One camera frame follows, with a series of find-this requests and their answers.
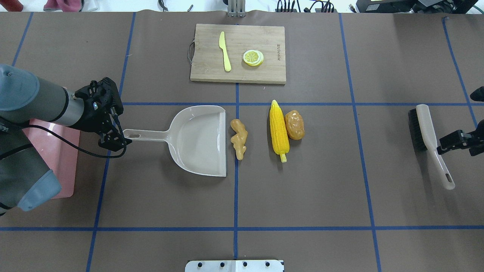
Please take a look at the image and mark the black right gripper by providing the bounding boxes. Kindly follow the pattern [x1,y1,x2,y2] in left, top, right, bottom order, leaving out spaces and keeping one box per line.
[437,120,484,156]

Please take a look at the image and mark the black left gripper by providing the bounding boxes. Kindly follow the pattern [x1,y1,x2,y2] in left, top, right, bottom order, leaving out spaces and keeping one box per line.
[74,77,132,152]

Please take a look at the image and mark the beige hand brush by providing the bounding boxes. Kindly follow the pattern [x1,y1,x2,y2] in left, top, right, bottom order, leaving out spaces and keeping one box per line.
[408,104,455,190]

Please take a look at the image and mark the beige plastic dustpan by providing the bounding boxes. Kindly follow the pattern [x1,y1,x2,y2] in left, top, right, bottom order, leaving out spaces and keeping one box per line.
[123,105,227,177]

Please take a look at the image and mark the toy ginger root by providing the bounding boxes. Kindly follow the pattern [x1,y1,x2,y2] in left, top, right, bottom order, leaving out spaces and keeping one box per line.
[230,119,248,161]

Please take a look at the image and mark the brown toy potato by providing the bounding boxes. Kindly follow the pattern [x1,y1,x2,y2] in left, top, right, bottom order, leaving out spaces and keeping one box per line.
[284,110,306,141]

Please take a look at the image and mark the yellow toy corn cob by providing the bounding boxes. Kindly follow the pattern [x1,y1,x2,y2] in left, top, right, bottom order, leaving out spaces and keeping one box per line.
[268,100,290,163]

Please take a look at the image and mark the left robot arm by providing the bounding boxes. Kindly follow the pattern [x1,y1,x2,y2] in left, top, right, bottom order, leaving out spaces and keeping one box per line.
[0,64,132,215]

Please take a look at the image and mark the pink plastic bin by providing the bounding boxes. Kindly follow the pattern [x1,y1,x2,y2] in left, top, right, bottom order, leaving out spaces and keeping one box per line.
[24,119,80,199]

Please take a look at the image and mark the yellow plastic knife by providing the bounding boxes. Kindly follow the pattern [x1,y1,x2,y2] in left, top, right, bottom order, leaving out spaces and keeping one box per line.
[218,31,232,72]

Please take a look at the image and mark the bamboo cutting board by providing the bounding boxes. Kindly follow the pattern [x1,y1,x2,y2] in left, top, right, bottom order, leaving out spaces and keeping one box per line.
[190,23,287,85]

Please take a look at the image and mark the toy lemon slices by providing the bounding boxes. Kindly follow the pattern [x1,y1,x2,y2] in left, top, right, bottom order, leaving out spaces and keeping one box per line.
[242,49,264,66]

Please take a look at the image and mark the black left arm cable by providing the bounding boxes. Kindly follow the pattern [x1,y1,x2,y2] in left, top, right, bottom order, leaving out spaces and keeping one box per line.
[21,108,127,159]

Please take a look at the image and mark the metal camera stand post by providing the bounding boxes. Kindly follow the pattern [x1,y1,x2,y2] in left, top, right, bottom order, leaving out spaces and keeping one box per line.
[223,0,247,17]

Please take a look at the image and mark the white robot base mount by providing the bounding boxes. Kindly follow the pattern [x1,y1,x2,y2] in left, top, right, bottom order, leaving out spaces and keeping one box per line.
[185,260,285,272]

